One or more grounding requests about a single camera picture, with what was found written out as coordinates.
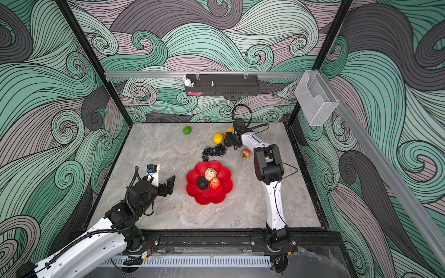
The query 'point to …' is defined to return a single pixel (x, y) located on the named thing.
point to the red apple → (215, 185)
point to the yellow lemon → (218, 138)
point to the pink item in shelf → (194, 94)
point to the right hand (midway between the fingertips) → (227, 140)
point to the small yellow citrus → (230, 130)
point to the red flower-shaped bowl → (205, 197)
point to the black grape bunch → (219, 150)
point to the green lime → (186, 130)
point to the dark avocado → (203, 183)
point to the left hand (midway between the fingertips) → (166, 173)
